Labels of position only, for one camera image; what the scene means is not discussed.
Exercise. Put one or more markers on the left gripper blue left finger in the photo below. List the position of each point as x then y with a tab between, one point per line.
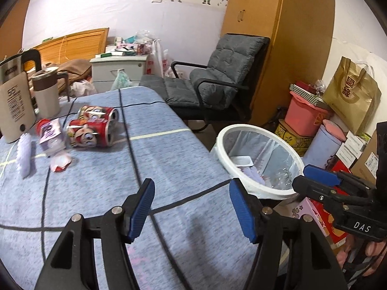
137	207

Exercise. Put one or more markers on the pink plastic bucket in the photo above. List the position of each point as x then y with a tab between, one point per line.
305	118

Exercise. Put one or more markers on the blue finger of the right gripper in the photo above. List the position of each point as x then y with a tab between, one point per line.
321	176

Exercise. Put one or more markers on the wooden bed headboard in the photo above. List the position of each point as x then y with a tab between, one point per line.
80	45

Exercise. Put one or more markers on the white bedside cabinet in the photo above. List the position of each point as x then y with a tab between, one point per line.
105	70

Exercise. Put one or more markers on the white trash bin with bag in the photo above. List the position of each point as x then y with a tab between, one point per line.
268	152

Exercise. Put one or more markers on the white labelled plastic tray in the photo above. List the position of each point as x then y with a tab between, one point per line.
242	161

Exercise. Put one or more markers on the gold paper shopping bag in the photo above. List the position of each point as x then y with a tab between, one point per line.
353	95

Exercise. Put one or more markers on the red cartoon can front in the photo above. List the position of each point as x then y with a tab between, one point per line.
90	133

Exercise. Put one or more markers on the red round lid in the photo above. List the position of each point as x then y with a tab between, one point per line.
40	124

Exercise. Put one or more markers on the white electric kettle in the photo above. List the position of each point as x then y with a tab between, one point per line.
17	112

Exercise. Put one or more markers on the white red plastic bag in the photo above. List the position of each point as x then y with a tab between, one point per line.
158	59

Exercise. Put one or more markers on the small purple milk carton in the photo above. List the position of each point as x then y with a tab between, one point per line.
52	139

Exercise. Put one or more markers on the red white crumpled wrapper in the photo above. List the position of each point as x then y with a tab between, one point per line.
60	161

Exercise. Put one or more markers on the blue checked tablecloth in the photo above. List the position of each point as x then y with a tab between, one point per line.
191	240

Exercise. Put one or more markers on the clear crushed plastic bottle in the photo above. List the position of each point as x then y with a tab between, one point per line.
282	179

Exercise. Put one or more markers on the grey cushioned armchair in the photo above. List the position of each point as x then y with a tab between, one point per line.
220	91

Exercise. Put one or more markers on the green patterned plastic bag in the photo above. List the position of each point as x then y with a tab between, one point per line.
121	80

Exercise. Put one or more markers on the person's right hand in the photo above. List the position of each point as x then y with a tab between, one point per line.
375	250

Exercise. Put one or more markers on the wooden door wardrobe right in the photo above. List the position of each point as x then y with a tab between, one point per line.
300	33

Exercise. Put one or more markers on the brown bed blanket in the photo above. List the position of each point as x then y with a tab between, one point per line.
78	69

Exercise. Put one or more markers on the beige brown lidded mug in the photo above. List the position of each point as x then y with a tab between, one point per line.
47	100

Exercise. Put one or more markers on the red cartoon can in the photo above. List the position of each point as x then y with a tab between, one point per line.
90	133
92	112

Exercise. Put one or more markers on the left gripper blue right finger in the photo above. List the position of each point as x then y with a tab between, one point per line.
247	209

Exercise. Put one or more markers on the light blue lidded container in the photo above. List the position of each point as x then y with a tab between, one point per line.
324	145

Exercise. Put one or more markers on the red cartoon can rear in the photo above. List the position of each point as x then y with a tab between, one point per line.
92	112

